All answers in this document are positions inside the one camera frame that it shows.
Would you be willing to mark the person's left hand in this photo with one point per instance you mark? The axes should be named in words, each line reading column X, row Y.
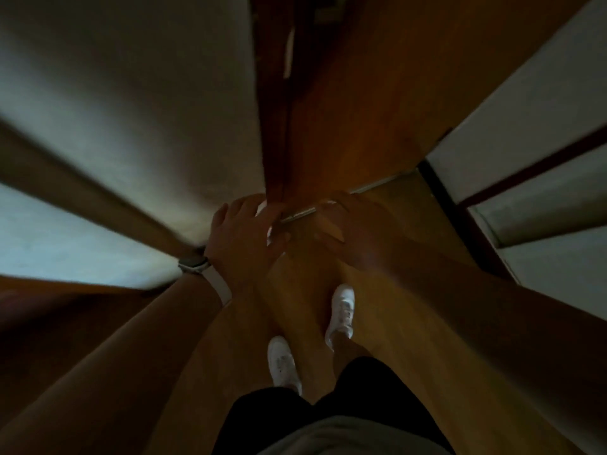
column 242, row 246

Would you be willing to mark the person's right hand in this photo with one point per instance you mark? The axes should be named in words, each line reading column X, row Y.
column 365, row 236

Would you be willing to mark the person's right forearm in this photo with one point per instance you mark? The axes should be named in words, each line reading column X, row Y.
column 498, row 326

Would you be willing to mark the person's left forearm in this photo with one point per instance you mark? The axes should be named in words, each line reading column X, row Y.
column 109, row 369

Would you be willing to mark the person's white right shoe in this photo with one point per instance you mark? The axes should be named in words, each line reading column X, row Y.
column 341, row 312

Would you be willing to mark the person's white shoe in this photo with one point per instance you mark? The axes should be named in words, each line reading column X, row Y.
column 283, row 364
column 341, row 312

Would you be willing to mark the person's right leg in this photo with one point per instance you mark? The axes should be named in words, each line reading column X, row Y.
column 351, row 355

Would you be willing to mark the person's white left shoe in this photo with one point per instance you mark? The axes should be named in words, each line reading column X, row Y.
column 283, row 364

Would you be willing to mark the person's black shorts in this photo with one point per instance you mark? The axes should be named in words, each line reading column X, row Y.
column 370, row 393

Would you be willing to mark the person's grey shirt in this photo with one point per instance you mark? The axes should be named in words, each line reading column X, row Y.
column 351, row 440

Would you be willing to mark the white band smartwatch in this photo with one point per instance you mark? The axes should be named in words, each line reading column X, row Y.
column 208, row 277

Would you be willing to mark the metal threshold strip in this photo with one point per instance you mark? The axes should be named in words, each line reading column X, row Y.
column 370, row 185

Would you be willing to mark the wooden room door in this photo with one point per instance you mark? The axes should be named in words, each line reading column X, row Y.
column 355, row 89

